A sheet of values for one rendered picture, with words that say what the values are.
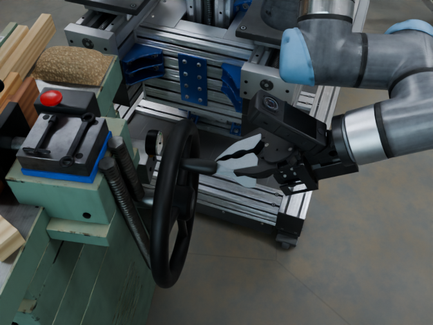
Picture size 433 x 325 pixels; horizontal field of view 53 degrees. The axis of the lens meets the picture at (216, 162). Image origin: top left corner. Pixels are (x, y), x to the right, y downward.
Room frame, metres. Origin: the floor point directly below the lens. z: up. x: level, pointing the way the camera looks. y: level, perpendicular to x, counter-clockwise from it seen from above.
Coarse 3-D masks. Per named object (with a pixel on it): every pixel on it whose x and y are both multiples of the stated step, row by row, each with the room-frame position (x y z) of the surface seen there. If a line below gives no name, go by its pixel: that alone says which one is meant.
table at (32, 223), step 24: (120, 72) 0.71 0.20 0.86; (96, 96) 0.60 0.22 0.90; (24, 216) 0.34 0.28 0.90; (48, 216) 0.35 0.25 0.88; (48, 240) 0.33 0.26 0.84; (72, 240) 0.33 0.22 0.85; (96, 240) 0.32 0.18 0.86; (0, 264) 0.26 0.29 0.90; (24, 264) 0.27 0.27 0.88; (0, 288) 0.23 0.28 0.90; (24, 288) 0.25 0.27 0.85; (0, 312) 0.20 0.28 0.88
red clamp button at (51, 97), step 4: (44, 92) 0.46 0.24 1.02; (48, 92) 0.46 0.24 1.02; (52, 92) 0.46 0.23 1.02; (56, 92) 0.46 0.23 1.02; (60, 92) 0.47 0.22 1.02; (44, 96) 0.45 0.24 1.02; (48, 96) 0.45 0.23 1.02; (52, 96) 0.45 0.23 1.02; (56, 96) 0.46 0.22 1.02; (60, 96) 0.46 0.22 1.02; (40, 100) 0.45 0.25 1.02; (44, 100) 0.45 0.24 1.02; (48, 100) 0.45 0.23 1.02; (52, 100) 0.45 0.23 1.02; (56, 100) 0.45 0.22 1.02; (60, 100) 0.45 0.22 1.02; (44, 104) 0.44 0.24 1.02; (48, 104) 0.44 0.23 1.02; (52, 104) 0.44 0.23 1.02
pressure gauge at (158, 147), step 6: (150, 132) 0.70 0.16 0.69; (156, 132) 0.70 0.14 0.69; (162, 132) 0.72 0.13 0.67; (150, 138) 0.69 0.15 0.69; (156, 138) 0.69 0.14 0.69; (162, 138) 0.72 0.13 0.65; (150, 144) 0.68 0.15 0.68; (156, 144) 0.67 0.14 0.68; (162, 144) 0.71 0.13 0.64; (150, 150) 0.67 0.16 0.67; (156, 150) 0.67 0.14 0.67; (150, 156) 0.69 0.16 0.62
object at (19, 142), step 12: (12, 108) 0.46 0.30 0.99; (0, 120) 0.44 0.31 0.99; (12, 120) 0.45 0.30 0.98; (24, 120) 0.47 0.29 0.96; (0, 132) 0.42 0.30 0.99; (12, 132) 0.44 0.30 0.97; (24, 132) 0.46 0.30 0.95; (0, 144) 0.41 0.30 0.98; (12, 144) 0.42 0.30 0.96; (0, 156) 0.40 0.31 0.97; (12, 156) 0.42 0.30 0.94; (0, 168) 0.39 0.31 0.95
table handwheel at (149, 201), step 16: (176, 128) 0.47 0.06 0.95; (192, 128) 0.50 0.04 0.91; (176, 144) 0.43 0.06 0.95; (192, 144) 0.54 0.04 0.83; (176, 160) 0.40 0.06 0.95; (160, 176) 0.38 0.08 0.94; (176, 176) 0.38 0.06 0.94; (192, 176) 0.52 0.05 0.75; (160, 192) 0.35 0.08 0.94; (176, 192) 0.42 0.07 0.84; (192, 192) 0.43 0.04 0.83; (160, 208) 0.34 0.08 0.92; (176, 208) 0.40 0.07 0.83; (192, 208) 0.41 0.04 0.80; (160, 224) 0.32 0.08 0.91; (192, 224) 0.45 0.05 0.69; (160, 240) 0.30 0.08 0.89; (176, 240) 0.42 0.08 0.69; (160, 256) 0.29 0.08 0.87; (176, 256) 0.38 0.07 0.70; (160, 272) 0.28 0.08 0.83; (176, 272) 0.33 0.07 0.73
